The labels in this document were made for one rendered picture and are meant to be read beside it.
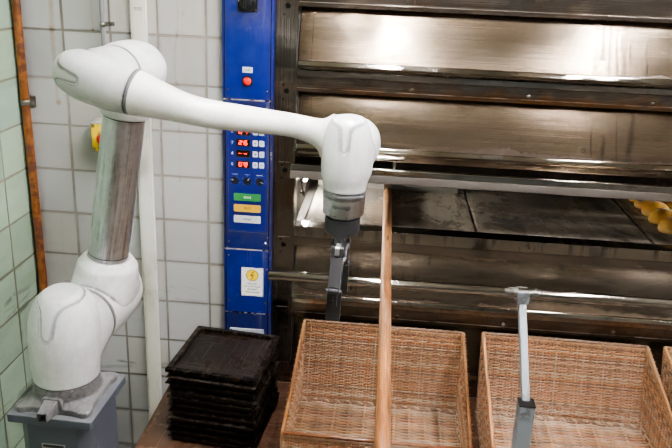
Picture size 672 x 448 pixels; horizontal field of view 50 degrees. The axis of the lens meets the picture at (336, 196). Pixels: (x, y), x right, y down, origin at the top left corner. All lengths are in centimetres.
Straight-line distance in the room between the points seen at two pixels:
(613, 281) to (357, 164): 133
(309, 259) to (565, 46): 107
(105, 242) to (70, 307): 20
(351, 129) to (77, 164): 132
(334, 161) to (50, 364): 81
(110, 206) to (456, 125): 109
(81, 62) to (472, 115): 123
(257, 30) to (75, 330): 104
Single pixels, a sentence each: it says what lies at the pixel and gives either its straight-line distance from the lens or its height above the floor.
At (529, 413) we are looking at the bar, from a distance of 201.
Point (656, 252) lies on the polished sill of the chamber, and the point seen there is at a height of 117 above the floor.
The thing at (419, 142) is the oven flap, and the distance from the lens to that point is 229.
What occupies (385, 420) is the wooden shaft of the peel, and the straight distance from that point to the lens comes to 143.
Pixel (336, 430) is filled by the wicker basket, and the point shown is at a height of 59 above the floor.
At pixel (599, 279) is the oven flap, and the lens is 256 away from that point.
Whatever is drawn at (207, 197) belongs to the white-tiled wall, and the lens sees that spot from 244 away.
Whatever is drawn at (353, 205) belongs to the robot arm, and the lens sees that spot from 148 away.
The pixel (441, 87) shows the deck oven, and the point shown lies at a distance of 228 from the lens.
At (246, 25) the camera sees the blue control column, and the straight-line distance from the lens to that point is 226.
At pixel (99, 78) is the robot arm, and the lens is 157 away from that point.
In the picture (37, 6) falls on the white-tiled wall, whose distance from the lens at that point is 251.
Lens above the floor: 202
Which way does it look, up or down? 18 degrees down
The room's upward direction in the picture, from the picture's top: 2 degrees clockwise
